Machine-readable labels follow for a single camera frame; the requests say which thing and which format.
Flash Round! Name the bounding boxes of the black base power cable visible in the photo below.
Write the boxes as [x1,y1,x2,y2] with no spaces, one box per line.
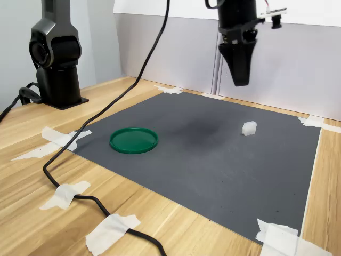
[0,82,43,123]

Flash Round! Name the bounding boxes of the round green lid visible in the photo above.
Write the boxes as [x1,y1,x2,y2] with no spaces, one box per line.
[108,127,159,155]

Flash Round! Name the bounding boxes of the small wrist camera board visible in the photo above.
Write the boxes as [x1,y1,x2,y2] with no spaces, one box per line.
[257,7,289,29]

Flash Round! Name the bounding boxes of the white partition panel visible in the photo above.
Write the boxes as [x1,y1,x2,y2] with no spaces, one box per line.
[217,0,341,122]
[113,0,227,94]

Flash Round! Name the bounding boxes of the dark grey mat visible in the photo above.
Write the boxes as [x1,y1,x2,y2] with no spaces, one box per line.
[71,90,322,245]

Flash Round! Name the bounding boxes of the small white plastic terminal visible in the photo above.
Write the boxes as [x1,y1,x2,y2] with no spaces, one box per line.
[241,120,258,137]

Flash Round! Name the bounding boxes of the black camera cable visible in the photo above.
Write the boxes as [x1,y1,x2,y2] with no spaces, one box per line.
[43,0,171,256]

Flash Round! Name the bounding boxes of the white tape piece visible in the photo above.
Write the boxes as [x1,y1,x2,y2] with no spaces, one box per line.
[200,93,226,101]
[10,143,62,162]
[153,85,184,95]
[319,123,341,134]
[293,236,334,256]
[85,214,141,253]
[42,126,93,153]
[297,116,324,128]
[39,181,91,211]
[255,218,299,256]

